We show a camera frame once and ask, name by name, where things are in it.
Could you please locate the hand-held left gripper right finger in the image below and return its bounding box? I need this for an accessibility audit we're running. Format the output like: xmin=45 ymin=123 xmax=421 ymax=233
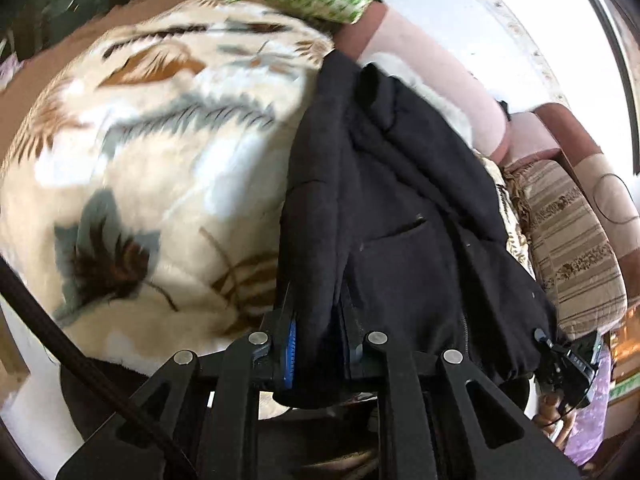
xmin=339 ymin=304 xmax=584 ymax=480

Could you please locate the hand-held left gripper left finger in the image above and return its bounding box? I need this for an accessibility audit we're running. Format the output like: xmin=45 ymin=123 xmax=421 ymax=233
xmin=55 ymin=284 xmax=300 ymax=480

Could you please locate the black jacket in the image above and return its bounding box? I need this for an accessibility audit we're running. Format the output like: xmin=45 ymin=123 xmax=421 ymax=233
xmin=272 ymin=50 xmax=572 ymax=409

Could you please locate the person's right hand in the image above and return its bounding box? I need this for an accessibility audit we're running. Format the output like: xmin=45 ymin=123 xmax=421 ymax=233
xmin=533 ymin=393 xmax=572 ymax=442

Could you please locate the purple floral cloth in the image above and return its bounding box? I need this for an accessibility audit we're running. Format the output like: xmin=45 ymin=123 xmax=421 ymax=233
xmin=567 ymin=347 xmax=615 ymax=467

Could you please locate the striped beige cushion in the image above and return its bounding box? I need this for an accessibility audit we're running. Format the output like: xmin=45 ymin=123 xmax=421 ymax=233
xmin=502 ymin=160 xmax=629 ymax=342

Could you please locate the cream floral plush blanket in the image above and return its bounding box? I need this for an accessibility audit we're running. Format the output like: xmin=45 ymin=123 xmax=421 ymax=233
xmin=0 ymin=0 xmax=337 ymax=377

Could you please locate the pink and brown sofa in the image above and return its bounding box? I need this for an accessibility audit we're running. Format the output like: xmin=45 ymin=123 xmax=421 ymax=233
xmin=332 ymin=2 xmax=640 ymax=341

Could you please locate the black cable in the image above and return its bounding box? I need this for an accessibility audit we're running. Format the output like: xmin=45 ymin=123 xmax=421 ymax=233
xmin=0 ymin=257 xmax=197 ymax=480

